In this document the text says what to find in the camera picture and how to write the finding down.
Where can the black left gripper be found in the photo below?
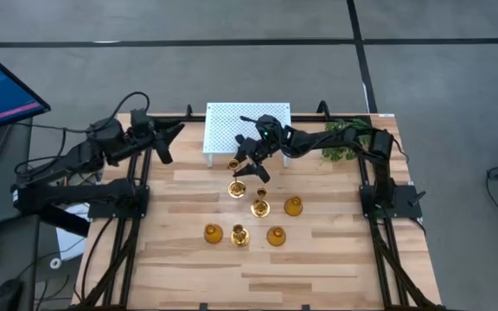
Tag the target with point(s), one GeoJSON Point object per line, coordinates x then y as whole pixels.
{"type": "Point", "coordinates": [149, 137]}

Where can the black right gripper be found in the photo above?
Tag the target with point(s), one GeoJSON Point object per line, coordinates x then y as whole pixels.
{"type": "Point", "coordinates": [266, 142]}

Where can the tall brass candlestick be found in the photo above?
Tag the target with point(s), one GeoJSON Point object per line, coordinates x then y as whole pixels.
{"type": "Point", "coordinates": [237, 190]}

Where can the medium brass candlestick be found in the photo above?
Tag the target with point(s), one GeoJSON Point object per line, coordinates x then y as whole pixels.
{"type": "Point", "coordinates": [260, 209]}

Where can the amber ribbed glass candle holder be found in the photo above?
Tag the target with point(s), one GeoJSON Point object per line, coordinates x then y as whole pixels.
{"type": "Point", "coordinates": [213, 234]}
{"type": "Point", "coordinates": [276, 237]}
{"type": "Point", "coordinates": [293, 207]}

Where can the tall gold candlestick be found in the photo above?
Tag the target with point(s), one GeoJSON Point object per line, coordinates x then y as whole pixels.
{"type": "Point", "coordinates": [240, 238]}

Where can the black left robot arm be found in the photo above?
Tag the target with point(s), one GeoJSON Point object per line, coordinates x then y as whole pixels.
{"type": "Point", "coordinates": [80, 157]}

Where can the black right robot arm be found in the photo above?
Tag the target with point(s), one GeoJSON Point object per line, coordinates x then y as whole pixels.
{"type": "Point", "coordinates": [318, 140]}

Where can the white perforated metal shelf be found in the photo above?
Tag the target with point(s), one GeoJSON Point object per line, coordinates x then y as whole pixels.
{"type": "Point", "coordinates": [223, 125]}

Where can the green leafy plant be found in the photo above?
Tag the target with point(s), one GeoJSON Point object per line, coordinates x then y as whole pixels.
{"type": "Point", "coordinates": [340, 151]}

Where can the white paper sheet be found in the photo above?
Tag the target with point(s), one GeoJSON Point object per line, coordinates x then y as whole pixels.
{"type": "Point", "coordinates": [69, 242]}

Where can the white tape roll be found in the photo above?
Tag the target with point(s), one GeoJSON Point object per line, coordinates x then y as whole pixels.
{"type": "Point", "coordinates": [55, 263]}

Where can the black computer mouse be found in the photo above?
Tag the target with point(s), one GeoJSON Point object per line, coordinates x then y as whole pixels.
{"type": "Point", "coordinates": [7, 296]}

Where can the black aluminium table frame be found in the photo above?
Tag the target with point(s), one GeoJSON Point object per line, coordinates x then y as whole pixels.
{"type": "Point", "coordinates": [305, 118]}

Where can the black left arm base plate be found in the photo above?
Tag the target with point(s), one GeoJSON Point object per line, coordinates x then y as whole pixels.
{"type": "Point", "coordinates": [100, 211]}

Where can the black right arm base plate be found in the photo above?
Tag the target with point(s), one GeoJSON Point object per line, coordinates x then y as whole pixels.
{"type": "Point", "coordinates": [404, 203]}

